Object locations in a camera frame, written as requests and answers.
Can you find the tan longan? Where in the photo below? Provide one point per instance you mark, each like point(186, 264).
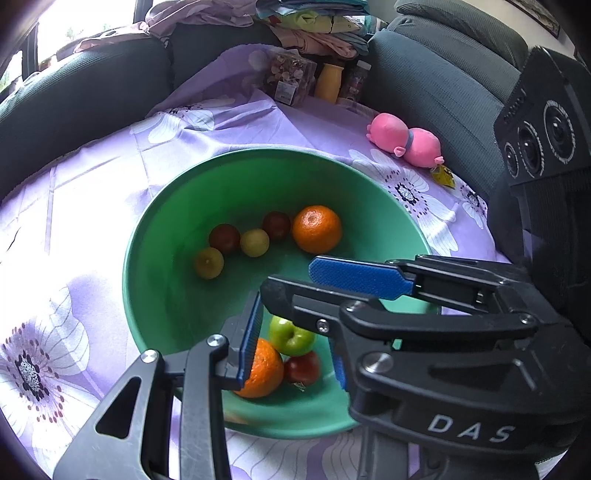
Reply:
point(208, 263)
point(254, 242)

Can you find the yellow bottle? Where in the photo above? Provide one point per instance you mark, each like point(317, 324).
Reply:
point(328, 83)

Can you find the purple floral tablecloth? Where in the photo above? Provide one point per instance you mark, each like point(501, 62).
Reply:
point(69, 230)

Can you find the green bowl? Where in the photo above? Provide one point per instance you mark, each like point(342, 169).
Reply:
point(184, 207)

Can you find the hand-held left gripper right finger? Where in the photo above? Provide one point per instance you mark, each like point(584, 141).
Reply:
point(338, 369)

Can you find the small yellow packet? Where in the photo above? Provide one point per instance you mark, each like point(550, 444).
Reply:
point(444, 177)

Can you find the dark jar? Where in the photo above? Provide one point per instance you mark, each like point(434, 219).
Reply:
point(355, 81)

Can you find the orange mandarin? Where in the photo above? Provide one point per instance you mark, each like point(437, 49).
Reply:
point(265, 369)
point(317, 228)

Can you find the pile of folded clothes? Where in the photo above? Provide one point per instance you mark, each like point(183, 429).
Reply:
point(194, 14)

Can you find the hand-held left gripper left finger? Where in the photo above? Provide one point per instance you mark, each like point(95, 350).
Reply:
point(249, 344)

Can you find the framed wall picture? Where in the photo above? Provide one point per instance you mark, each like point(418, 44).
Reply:
point(540, 16)

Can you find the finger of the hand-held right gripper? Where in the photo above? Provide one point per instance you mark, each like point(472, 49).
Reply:
point(360, 277)
point(300, 302)

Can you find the window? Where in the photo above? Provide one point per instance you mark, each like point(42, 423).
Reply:
point(83, 27)

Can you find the green jujube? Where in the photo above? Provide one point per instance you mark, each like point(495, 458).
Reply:
point(291, 337)

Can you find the clear box of dried flowers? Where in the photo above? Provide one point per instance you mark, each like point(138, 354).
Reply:
point(288, 76)

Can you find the pink plush toy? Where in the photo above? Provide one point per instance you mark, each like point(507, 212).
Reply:
point(388, 131)

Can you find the red cherry tomato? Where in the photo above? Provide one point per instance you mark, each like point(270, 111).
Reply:
point(277, 225)
point(302, 369)
point(224, 238)

